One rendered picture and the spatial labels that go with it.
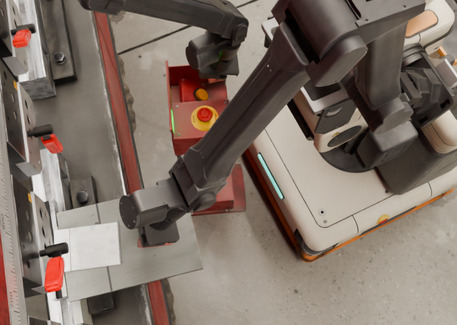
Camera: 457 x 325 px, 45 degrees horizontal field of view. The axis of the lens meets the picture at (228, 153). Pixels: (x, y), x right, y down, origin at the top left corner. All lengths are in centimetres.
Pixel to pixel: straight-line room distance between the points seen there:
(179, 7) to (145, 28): 141
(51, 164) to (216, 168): 52
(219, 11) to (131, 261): 55
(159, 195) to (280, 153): 110
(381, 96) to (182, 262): 50
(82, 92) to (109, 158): 19
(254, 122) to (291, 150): 124
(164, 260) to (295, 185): 90
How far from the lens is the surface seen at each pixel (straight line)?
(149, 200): 88
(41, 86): 136
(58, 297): 114
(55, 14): 150
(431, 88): 103
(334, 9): 60
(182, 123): 143
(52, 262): 84
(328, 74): 61
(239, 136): 74
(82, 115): 137
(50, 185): 122
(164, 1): 109
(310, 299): 212
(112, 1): 99
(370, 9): 61
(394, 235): 224
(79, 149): 134
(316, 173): 194
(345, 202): 192
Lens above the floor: 208
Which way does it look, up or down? 69 degrees down
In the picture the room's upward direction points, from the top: 3 degrees clockwise
